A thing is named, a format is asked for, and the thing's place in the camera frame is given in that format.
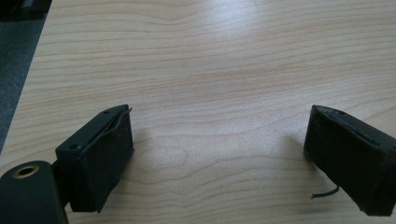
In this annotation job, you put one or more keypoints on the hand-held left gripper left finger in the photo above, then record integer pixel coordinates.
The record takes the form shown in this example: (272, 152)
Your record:
(99, 155)

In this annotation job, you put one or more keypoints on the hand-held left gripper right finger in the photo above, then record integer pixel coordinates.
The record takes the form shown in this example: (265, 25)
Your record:
(351, 155)

